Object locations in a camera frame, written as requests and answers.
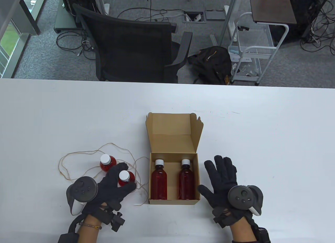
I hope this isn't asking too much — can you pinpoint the person's right hand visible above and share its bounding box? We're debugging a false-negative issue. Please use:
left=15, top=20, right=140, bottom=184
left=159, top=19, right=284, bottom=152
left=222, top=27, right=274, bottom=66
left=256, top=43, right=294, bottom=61
left=198, top=155, right=248, bottom=227

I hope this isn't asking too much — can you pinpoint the person's left hand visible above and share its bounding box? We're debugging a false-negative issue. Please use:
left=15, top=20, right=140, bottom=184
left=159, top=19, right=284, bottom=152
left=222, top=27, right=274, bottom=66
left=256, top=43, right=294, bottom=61
left=84, top=162, right=137, bottom=215

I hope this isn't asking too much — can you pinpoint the red bottle white cap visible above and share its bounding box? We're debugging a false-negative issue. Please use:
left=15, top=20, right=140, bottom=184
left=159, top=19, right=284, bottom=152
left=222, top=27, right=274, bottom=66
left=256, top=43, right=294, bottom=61
left=179, top=159, right=196, bottom=200
left=99, top=154, right=117, bottom=172
left=118, top=170, right=136, bottom=187
left=151, top=159, right=168, bottom=200

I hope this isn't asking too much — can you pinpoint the thin beige twine string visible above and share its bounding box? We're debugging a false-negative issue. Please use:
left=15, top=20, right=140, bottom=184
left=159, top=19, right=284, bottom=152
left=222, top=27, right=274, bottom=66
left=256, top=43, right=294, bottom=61
left=58, top=143, right=151, bottom=207

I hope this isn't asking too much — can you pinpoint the brown cardboard box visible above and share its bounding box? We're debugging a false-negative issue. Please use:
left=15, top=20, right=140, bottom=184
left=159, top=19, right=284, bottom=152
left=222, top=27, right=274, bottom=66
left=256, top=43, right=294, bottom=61
left=146, top=112, right=204, bottom=205

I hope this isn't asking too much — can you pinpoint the person's left forearm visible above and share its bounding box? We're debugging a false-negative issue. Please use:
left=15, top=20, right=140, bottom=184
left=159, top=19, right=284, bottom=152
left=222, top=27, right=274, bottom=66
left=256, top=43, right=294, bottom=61
left=78, top=214, right=102, bottom=243

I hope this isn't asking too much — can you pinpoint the person's right forearm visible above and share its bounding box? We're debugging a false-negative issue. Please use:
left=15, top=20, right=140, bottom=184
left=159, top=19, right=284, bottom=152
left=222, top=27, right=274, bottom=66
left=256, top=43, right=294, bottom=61
left=230, top=217, right=258, bottom=243

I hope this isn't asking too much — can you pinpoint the open floor socket box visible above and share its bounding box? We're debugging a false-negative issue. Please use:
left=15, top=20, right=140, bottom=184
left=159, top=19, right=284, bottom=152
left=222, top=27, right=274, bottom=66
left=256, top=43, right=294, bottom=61
left=182, top=11, right=207, bottom=24

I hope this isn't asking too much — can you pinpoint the grey and white controller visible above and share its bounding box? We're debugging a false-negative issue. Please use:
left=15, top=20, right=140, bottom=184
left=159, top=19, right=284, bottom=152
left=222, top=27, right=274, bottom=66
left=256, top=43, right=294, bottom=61
left=66, top=176, right=98, bottom=216
left=228, top=185, right=263, bottom=216

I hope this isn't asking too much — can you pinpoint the black backpack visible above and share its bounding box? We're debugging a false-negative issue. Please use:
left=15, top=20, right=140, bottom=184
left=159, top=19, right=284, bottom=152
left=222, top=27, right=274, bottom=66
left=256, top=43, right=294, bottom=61
left=187, top=46, right=233, bottom=85

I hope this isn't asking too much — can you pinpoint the black mesh office chair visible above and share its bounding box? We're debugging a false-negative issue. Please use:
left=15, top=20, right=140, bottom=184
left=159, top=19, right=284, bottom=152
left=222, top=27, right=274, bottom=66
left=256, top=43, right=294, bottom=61
left=72, top=3, right=193, bottom=84

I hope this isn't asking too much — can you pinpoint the silver metal desk leg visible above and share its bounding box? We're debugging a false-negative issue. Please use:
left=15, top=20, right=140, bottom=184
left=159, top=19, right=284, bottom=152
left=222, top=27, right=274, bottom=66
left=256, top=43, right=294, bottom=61
left=219, top=0, right=240, bottom=46

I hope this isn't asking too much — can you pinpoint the grey floor cover plate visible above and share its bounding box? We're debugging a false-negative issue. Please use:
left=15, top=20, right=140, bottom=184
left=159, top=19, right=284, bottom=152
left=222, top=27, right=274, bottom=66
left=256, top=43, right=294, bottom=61
left=205, top=9, right=226, bottom=20

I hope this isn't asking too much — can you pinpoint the dark grey stand base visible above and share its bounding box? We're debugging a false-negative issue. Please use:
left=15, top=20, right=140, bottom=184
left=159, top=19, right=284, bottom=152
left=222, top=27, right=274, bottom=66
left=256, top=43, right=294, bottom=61
left=54, top=0, right=81, bottom=34

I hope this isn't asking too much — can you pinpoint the dark brown side desk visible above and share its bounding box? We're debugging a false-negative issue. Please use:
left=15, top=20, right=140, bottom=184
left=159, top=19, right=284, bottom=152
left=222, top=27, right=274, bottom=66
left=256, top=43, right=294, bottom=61
left=248, top=0, right=297, bottom=24

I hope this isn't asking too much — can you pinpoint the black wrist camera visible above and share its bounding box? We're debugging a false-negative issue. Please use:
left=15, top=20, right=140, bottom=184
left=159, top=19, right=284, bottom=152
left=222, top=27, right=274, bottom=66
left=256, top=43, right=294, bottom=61
left=99, top=205, right=125, bottom=232
left=213, top=207, right=232, bottom=229

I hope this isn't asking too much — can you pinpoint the white wire trolley cart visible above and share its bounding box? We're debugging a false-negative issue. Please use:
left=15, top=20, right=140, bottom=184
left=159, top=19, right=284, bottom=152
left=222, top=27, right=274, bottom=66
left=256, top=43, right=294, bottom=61
left=227, top=12, right=289, bottom=86

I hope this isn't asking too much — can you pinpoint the tangle of black cables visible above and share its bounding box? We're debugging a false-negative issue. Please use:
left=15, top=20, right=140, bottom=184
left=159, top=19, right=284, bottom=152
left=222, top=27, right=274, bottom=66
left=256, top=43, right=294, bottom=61
left=56, top=31, right=97, bottom=60
left=300, top=0, right=335, bottom=56

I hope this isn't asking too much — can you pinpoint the window with grey frame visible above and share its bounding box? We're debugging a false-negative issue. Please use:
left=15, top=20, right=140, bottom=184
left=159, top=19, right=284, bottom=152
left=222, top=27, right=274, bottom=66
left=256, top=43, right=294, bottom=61
left=0, top=0, right=50, bottom=78

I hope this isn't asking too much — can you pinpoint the long black floor cable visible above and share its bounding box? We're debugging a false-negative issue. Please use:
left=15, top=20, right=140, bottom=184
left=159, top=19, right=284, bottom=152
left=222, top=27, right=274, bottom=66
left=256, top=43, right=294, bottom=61
left=117, top=0, right=183, bottom=21

